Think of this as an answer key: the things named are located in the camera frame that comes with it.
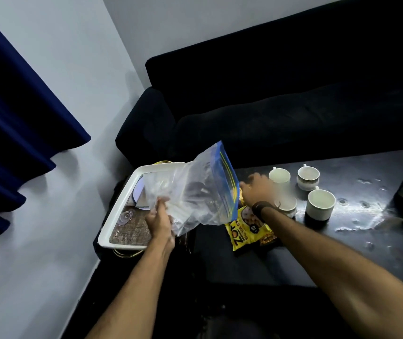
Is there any patterned cup with saucer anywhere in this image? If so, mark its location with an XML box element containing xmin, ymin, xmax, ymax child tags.
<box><xmin>296</xmin><ymin>164</ymin><xmax>321</xmax><ymax>192</ymax></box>

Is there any plain white cup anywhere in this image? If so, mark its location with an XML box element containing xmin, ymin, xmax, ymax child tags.
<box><xmin>268</xmin><ymin>167</ymin><xmax>292</xmax><ymax>186</ymax></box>

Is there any person's left hand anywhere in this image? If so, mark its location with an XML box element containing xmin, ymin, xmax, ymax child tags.
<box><xmin>145</xmin><ymin>197</ymin><xmax>176</xmax><ymax>252</ymax></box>

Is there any black wristband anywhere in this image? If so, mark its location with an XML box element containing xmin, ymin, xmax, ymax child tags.
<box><xmin>251</xmin><ymin>201</ymin><xmax>277</xmax><ymax>224</ymax></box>

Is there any black sofa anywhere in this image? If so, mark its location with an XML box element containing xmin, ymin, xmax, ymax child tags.
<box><xmin>115</xmin><ymin>0</ymin><xmax>403</xmax><ymax>170</ymax></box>

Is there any person's left forearm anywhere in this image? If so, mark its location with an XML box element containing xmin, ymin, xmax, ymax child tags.
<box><xmin>86</xmin><ymin>238</ymin><xmax>176</xmax><ymax>339</ymax></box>

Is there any person's right hand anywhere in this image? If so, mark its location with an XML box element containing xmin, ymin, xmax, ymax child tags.
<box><xmin>240</xmin><ymin>172</ymin><xmax>279</xmax><ymax>209</ymax></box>

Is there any person's right forearm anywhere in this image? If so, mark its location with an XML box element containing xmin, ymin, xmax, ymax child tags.
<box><xmin>259</xmin><ymin>205</ymin><xmax>403</xmax><ymax>339</ymax></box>

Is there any small white patterned cup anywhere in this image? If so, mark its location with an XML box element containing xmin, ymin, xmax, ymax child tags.
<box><xmin>275</xmin><ymin>196</ymin><xmax>298</xmax><ymax>219</ymax></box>

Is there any clear zip bag blue seal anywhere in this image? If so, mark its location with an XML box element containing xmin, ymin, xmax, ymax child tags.
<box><xmin>142</xmin><ymin>140</ymin><xmax>241</xmax><ymax>238</ymax></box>

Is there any blue curtain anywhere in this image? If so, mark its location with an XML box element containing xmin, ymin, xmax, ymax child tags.
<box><xmin>0</xmin><ymin>3</ymin><xmax>92</xmax><ymax>243</ymax></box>

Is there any brown woven mat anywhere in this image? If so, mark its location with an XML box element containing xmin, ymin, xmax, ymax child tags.
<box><xmin>109</xmin><ymin>205</ymin><xmax>153</xmax><ymax>245</ymax></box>

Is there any white plastic tray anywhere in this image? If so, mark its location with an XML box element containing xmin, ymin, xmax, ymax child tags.
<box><xmin>98</xmin><ymin>162</ymin><xmax>188</xmax><ymax>250</ymax></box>

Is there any clear glass lid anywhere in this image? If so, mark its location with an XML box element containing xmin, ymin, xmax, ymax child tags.
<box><xmin>118</xmin><ymin>207</ymin><xmax>141</xmax><ymax>227</ymax></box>

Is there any white cup dark base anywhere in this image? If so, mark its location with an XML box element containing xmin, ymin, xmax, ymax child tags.
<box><xmin>304</xmin><ymin>186</ymin><xmax>337</xmax><ymax>226</ymax></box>

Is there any white round plate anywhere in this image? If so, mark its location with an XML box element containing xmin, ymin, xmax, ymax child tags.
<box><xmin>132</xmin><ymin>175</ymin><xmax>151</xmax><ymax>211</ymax></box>

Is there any yellow snack packet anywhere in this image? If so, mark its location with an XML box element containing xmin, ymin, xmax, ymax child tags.
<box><xmin>224</xmin><ymin>198</ymin><xmax>280</xmax><ymax>252</ymax></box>

